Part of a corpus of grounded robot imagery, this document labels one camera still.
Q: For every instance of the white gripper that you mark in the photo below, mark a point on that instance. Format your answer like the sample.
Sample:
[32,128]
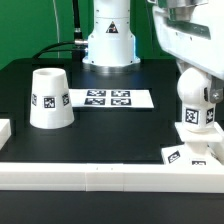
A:
[193,31]

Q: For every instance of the white lamp shade cone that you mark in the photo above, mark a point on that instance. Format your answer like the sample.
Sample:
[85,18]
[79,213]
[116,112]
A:
[50,99]

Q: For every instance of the white left border bar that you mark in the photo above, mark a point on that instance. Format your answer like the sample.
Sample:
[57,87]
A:
[5,131]

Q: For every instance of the white marker tag sheet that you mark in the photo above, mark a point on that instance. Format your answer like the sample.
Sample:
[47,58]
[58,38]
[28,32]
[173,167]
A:
[111,98]

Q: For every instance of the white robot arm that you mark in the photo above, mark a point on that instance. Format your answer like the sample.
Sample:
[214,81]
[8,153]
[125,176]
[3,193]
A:
[111,43]

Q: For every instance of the white lamp bulb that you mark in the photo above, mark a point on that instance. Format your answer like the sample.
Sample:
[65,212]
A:
[198,113]

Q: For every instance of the white lamp base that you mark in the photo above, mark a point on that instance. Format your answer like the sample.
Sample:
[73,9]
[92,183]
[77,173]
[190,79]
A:
[197,148]

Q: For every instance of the white front border bar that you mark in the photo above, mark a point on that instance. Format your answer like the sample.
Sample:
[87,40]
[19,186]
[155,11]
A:
[110,177]

